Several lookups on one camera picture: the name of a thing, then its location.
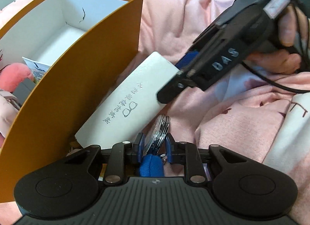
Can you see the pink printed blanket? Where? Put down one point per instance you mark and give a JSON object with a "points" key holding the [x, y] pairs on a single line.
{"points": [[230, 123]]}

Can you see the person's right hand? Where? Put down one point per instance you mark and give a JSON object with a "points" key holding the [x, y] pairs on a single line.
{"points": [[290, 33]]}

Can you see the pink fluffy pompom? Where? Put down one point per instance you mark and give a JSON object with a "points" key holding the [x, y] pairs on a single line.
{"points": [[14, 74]]}

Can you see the pink soft pouch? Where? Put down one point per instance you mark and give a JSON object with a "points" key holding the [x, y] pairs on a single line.
{"points": [[7, 113]]}

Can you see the orange cardboard box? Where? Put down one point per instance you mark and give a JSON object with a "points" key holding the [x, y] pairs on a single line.
{"points": [[60, 94]]}

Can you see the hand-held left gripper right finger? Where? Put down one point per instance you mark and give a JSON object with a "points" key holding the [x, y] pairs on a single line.
{"points": [[169, 148]]}

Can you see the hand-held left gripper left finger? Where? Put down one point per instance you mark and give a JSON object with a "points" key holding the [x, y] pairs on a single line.
{"points": [[140, 143]]}

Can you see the dark grey box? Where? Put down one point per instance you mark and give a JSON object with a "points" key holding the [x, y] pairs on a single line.
{"points": [[23, 89]]}

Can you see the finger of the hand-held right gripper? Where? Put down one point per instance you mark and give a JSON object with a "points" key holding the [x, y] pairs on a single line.
{"points": [[186, 59], [169, 89]]}

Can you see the white rectangular box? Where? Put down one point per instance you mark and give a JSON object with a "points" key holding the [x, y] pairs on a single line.
{"points": [[126, 99]]}

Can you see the white printed card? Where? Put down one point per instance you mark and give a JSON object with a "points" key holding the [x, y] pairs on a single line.
{"points": [[36, 68]]}

